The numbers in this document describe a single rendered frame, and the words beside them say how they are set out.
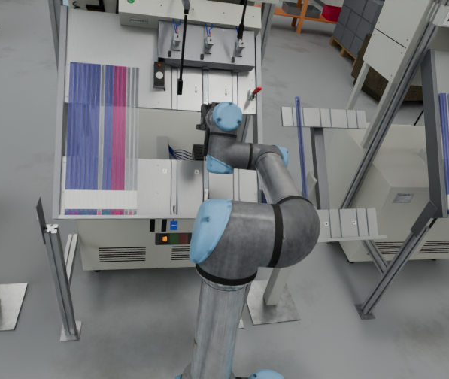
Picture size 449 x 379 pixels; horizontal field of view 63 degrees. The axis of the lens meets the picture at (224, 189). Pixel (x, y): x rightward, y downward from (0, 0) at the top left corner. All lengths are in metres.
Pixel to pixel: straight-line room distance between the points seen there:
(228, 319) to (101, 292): 1.29
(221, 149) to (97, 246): 1.00
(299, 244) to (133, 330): 1.29
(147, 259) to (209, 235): 1.29
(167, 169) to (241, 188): 0.27
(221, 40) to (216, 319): 0.98
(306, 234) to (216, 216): 0.16
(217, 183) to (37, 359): 1.05
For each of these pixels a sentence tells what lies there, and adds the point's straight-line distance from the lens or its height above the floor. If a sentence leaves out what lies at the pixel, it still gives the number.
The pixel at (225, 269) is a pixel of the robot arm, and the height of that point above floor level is 1.09.
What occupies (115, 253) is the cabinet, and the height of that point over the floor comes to 0.19.
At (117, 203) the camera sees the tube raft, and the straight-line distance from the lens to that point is 1.25.
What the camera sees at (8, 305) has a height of 0.01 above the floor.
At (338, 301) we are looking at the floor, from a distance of 2.14.
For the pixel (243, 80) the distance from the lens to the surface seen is 1.42.
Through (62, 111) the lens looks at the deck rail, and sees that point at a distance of 1.32.
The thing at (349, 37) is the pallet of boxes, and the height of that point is 0.29.
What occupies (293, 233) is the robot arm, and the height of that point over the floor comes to 1.16.
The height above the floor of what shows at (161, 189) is 0.78.
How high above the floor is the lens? 1.58
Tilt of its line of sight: 38 degrees down
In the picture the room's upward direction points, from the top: 11 degrees clockwise
